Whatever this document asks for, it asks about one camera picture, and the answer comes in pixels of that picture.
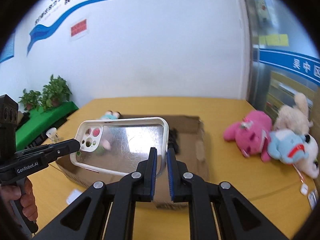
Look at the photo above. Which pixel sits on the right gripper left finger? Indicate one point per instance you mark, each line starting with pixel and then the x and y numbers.
pixel 106 211

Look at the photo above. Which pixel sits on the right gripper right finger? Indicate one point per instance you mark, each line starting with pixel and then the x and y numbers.
pixel 216 211

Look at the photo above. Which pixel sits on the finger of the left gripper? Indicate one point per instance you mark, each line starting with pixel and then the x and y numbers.
pixel 49 151

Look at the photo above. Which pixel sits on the white power bank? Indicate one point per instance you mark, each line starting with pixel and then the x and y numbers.
pixel 73 195

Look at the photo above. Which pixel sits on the white clear phone case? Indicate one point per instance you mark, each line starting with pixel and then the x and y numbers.
pixel 116 146

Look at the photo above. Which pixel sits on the paper cup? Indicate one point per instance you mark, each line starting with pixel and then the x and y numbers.
pixel 52 135

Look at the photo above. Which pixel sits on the green covered side table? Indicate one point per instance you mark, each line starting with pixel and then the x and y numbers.
pixel 40 121

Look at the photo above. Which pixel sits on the brown cardboard box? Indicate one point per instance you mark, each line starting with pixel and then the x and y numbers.
pixel 186 137

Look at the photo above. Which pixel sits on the green potted plant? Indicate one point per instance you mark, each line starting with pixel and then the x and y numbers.
pixel 30 99
pixel 54 93

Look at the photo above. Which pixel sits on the pink pig plush toy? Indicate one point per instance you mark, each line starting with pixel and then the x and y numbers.
pixel 110 115

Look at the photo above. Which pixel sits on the small white earbuds case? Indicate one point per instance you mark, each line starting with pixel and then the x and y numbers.
pixel 304 189

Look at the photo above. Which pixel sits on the magenta plush toy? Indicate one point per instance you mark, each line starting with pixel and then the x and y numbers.
pixel 251 134

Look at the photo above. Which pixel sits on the light blue plush toy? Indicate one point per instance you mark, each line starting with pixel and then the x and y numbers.
pixel 287 146

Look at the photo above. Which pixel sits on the beige bunny plush toy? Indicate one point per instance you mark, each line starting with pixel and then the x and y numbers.
pixel 295 118

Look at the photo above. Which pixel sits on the blue glass door banner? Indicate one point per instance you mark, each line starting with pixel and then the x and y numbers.
pixel 299 64

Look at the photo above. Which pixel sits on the yellow sticky notes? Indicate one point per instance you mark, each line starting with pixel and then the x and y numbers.
pixel 281 40

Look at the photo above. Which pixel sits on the cartoon sheep poster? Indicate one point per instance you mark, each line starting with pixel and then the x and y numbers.
pixel 262 10

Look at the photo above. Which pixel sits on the red wall sign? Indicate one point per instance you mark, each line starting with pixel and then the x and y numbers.
pixel 79 28

